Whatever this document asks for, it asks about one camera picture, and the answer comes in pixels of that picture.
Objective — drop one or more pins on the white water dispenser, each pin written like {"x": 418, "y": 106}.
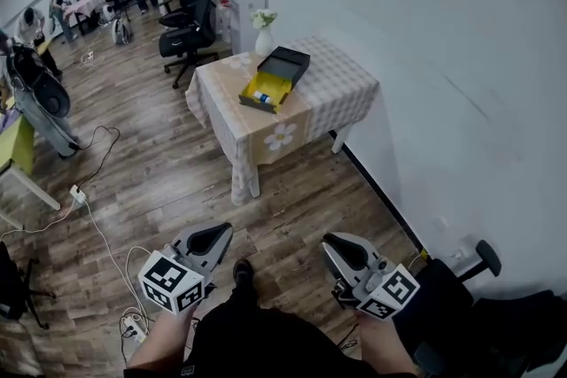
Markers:
{"x": 248, "y": 9}

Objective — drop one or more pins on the white table leg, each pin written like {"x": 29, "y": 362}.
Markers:
{"x": 341, "y": 141}

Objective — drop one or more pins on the person's black clothing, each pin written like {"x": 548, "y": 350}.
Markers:
{"x": 266, "y": 336}

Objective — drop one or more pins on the yellow box with black lid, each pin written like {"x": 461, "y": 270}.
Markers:
{"x": 283, "y": 66}

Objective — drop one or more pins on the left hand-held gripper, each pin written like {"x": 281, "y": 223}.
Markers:
{"x": 177, "y": 279}

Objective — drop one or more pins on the pink cloth table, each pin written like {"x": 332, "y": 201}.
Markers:
{"x": 84, "y": 6}

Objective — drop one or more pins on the green desk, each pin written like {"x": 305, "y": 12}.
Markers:
{"x": 17, "y": 146}

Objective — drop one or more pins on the person's right forearm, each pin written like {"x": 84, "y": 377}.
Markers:
{"x": 383, "y": 345}

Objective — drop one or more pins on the person's black shoe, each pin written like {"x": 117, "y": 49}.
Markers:
{"x": 243, "y": 272}

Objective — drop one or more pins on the black armrest chair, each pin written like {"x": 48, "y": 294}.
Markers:
{"x": 487, "y": 323}

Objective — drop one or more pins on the white backpack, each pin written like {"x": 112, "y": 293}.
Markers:
{"x": 121, "y": 32}

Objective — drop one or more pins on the black mesh office chair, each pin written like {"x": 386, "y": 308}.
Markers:
{"x": 188, "y": 35}

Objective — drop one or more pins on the white power strip with plugs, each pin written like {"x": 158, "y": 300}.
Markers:
{"x": 133, "y": 328}

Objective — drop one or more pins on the white vase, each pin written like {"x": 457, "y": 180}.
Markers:
{"x": 264, "y": 43}

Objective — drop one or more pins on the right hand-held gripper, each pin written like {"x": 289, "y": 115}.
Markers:
{"x": 376, "y": 287}

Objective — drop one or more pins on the black tripod stand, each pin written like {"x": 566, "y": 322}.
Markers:
{"x": 17, "y": 287}

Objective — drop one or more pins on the beige checked flower tablecloth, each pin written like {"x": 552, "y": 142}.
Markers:
{"x": 328, "y": 79}

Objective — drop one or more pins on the person's left forearm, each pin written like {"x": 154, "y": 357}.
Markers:
{"x": 161, "y": 341}

